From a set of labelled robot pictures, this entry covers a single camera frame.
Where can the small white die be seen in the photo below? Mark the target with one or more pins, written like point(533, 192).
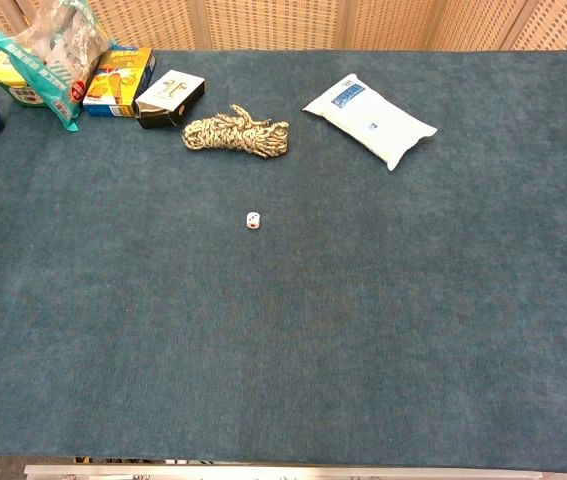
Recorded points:
point(253, 220)

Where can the woven rattan folding screen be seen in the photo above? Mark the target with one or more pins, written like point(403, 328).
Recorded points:
point(283, 22)

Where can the clear teal-edged plastic snack bag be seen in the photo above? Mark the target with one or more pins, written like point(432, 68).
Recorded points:
point(55, 55)

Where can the white soft pack blue label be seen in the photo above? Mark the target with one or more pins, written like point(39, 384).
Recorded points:
point(370, 120)

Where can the dark teal table cloth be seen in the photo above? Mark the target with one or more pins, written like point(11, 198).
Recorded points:
point(283, 300)

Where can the yellow green lidded tub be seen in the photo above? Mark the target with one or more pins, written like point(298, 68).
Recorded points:
point(10, 80)

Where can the silver metal frame rail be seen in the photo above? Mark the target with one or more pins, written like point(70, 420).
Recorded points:
point(283, 472)

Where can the yellow and blue snack box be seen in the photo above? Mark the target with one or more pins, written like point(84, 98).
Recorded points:
point(118, 82)

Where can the black and white carton box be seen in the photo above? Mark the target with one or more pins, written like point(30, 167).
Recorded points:
point(169, 100)

